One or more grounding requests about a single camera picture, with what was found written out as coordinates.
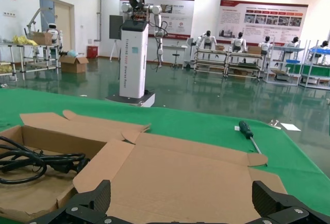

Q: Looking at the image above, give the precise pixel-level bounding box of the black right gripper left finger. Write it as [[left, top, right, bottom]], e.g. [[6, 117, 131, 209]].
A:
[[28, 179, 117, 224]]

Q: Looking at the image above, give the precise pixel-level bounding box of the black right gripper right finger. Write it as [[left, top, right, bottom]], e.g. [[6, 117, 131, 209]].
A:
[[251, 181, 330, 224]]

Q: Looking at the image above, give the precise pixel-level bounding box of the black power cable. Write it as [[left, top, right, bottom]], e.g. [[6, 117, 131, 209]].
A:
[[0, 136, 91, 185]]

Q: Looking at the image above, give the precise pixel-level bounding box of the brown cardboard box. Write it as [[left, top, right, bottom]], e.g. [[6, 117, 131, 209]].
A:
[[73, 132, 288, 224], [0, 110, 152, 216]]

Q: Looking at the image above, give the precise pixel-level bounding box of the white flat plate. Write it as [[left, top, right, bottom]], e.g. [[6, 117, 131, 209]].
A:
[[279, 122, 302, 132]]

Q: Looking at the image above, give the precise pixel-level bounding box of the metal table clamp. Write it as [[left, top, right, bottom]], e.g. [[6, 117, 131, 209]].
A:
[[268, 119, 282, 130]]

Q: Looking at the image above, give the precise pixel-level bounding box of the green tablecloth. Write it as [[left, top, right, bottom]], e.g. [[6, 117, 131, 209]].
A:
[[0, 88, 330, 216]]

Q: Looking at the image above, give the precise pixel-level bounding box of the white shelf rack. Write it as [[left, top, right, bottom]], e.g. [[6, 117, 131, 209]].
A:
[[265, 38, 305, 87], [299, 40, 330, 90]]

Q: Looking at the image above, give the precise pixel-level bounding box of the open cardboard carton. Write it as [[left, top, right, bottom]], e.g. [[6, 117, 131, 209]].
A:
[[58, 55, 89, 74]]

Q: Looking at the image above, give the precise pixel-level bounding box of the metal roller rack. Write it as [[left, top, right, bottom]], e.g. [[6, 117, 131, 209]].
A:
[[193, 47, 229, 77], [225, 50, 264, 82]]

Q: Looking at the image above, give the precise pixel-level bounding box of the white pipe rack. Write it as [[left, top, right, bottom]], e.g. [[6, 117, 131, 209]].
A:
[[0, 38, 61, 82]]

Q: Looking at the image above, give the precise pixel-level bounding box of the black round stool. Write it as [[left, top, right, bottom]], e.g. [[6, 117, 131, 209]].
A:
[[171, 51, 182, 68]]

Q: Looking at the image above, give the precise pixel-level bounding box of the closed cardboard carton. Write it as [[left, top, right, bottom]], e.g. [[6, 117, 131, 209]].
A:
[[32, 31, 54, 46]]

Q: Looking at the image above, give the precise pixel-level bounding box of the yellow cloth pile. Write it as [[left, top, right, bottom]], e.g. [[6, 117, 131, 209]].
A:
[[12, 35, 39, 47]]

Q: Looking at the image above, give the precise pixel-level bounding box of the dark display on stand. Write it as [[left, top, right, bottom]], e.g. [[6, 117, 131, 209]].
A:
[[109, 14, 125, 61]]

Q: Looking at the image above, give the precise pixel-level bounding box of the white desk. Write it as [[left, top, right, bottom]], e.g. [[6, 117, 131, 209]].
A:
[[162, 38, 195, 69]]

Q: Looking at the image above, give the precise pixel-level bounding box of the small white service robot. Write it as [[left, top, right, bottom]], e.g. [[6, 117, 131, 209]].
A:
[[47, 23, 64, 55]]

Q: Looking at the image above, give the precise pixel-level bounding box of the beige door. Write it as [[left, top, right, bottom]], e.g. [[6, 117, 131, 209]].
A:
[[39, 0, 76, 55]]

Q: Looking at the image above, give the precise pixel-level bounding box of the green handled screwdriver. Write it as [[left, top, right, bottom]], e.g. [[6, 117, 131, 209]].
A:
[[238, 120, 262, 156]]

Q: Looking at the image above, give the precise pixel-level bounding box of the red-trimmed wall poster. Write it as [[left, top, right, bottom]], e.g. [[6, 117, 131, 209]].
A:
[[219, 0, 309, 45], [119, 0, 195, 40]]

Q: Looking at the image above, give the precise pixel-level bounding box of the grey wall conduit pipe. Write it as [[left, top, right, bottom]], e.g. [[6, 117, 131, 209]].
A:
[[96, 0, 104, 43]]

